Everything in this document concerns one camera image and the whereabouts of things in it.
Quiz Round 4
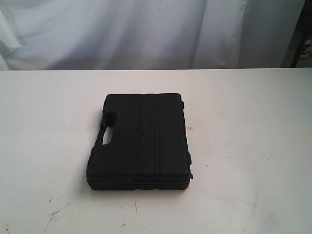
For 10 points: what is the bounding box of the black metal stand pole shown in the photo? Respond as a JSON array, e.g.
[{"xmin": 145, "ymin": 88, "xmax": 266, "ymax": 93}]
[{"xmin": 290, "ymin": 0, "xmax": 312, "ymax": 68}]

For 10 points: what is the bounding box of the white and black sneaker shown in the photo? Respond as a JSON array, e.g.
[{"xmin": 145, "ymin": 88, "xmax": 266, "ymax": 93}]
[{"xmin": 299, "ymin": 36, "xmax": 312, "ymax": 59}]

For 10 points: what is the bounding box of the black plastic tool case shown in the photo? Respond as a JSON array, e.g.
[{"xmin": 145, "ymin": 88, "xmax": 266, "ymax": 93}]
[{"xmin": 86, "ymin": 93, "xmax": 193, "ymax": 190}]

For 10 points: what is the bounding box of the white backdrop curtain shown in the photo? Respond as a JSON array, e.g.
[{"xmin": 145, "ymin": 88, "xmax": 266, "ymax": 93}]
[{"xmin": 0, "ymin": 0, "xmax": 304, "ymax": 70}]

